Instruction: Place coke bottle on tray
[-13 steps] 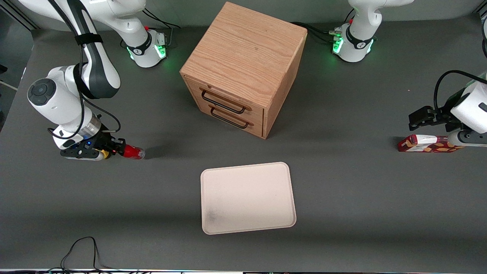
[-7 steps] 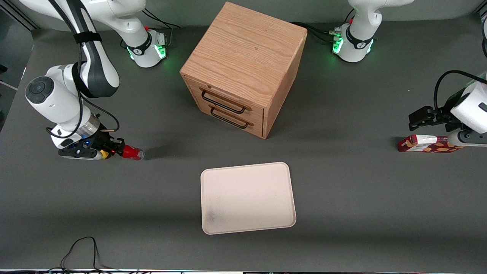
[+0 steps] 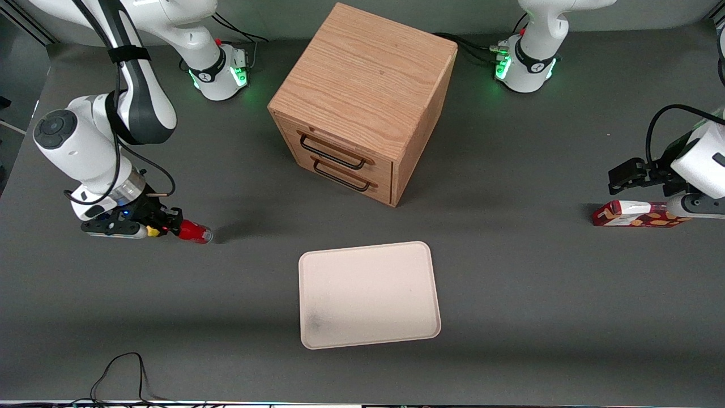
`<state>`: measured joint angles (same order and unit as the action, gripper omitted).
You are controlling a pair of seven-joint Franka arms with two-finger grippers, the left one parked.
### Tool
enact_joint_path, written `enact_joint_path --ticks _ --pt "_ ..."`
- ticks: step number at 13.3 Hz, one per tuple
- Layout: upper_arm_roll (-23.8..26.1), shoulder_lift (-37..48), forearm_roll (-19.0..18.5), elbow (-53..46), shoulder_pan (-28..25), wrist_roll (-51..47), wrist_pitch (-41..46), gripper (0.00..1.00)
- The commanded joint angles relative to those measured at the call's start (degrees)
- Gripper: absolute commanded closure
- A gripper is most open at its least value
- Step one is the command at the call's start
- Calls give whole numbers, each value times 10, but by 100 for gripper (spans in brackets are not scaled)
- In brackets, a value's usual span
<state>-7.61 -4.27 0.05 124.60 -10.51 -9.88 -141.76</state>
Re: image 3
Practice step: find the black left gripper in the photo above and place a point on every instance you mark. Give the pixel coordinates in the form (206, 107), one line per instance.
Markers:
(664, 170)

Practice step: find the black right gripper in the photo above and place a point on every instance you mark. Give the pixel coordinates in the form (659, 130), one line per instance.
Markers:
(146, 209)

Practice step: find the red coke bottle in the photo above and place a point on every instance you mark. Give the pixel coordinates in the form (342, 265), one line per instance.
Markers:
(195, 231)

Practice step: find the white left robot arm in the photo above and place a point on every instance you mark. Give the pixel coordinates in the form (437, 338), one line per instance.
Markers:
(544, 28)

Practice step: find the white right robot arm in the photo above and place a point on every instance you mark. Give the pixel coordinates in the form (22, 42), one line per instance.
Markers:
(85, 153)

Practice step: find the beige plastic tray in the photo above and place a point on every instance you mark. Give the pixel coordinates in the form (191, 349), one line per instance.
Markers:
(374, 294)

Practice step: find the yellow lemon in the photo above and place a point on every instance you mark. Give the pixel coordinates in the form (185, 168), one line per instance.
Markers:
(153, 231)

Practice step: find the red cookie box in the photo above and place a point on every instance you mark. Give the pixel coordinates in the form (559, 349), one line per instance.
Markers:
(623, 218)

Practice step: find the wooden drawer front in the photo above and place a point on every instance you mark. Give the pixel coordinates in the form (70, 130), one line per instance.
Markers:
(384, 191)
(380, 166)

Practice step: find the wooden drawer cabinet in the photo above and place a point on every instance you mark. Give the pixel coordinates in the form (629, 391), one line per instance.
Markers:
(362, 73)

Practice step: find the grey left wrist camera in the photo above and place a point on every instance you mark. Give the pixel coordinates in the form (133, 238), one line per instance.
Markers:
(699, 207)

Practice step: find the black frame rail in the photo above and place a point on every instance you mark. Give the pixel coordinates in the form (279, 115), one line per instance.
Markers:
(34, 28)

